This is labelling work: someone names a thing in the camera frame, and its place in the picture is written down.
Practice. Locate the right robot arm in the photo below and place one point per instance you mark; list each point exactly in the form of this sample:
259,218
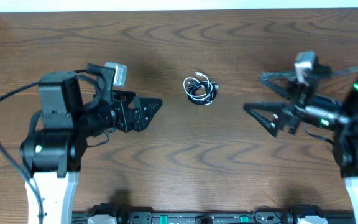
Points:
340,117

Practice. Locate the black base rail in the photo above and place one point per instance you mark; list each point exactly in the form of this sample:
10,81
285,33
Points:
111,213

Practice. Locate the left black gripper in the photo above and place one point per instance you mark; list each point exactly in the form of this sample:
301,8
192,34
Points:
127,112

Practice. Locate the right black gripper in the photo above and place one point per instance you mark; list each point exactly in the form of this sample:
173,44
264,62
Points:
293,107

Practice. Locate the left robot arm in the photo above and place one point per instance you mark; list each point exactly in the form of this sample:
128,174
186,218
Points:
75,105

